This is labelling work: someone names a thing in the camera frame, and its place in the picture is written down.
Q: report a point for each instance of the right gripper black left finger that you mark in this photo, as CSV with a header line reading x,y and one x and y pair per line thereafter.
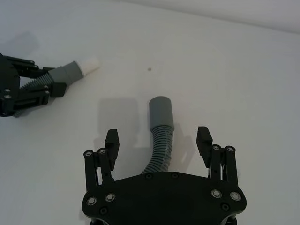
x,y
113,145

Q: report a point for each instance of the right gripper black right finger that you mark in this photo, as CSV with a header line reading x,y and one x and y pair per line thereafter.
x,y
203,145

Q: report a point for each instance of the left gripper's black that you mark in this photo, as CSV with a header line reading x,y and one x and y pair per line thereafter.
x,y
8,82

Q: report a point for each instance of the white plastic tube piece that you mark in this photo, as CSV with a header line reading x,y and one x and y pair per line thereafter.
x,y
90,64

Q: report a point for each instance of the white table cloth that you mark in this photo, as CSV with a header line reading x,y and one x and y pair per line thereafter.
x,y
211,93

